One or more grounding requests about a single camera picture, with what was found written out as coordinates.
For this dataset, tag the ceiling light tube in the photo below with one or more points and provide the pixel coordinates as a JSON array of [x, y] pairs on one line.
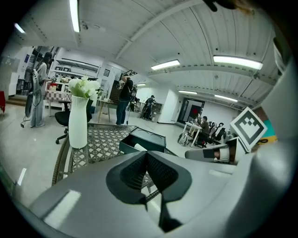
[[225, 98], [74, 16], [165, 65], [187, 92], [19, 28], [237, 62]]

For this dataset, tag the white ribbed vase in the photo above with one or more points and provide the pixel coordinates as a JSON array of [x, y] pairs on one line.
[[78, 123]]

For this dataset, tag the black mesh office chair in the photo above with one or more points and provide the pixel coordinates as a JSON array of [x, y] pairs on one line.
[[220, 134]]

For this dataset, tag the dark box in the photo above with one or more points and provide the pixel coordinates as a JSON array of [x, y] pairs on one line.
[[149, 139]]

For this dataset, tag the wooden side table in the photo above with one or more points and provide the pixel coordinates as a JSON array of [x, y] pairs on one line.
[[104, 103]]

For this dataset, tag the checkered cloth table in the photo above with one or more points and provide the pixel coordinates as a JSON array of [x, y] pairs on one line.
[[58, 95]]

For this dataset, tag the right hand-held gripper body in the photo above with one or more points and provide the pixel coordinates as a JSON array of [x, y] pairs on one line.
[[248, 126]]

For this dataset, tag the white table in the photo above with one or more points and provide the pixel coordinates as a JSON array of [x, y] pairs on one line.
[[194, 127]]

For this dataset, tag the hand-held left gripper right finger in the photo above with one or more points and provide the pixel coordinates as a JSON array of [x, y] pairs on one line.
[[170, 179]]

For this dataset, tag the white flower bouquet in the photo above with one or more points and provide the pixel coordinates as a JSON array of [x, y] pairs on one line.
[[82, 87]]

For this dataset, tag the woven rattan table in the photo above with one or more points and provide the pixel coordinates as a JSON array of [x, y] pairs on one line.
[[104, 141]]

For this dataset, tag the black standing fan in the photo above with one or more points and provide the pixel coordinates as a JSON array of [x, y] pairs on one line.
[[28, 104]]

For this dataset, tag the white item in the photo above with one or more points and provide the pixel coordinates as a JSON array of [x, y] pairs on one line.
[[140, 147]]

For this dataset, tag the grey backpack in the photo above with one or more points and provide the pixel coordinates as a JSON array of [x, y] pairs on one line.
[[184, 139]]

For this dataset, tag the black double door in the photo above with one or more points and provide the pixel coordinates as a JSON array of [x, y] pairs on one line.
[[186, 111]]

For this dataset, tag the red cloth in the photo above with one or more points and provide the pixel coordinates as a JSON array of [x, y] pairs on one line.
[[2, 101]]

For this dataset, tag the white shelf unit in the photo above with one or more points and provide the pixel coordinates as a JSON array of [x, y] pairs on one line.
[[74, 67]]

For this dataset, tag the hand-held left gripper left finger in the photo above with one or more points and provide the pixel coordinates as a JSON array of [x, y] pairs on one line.
[[130, 176]]

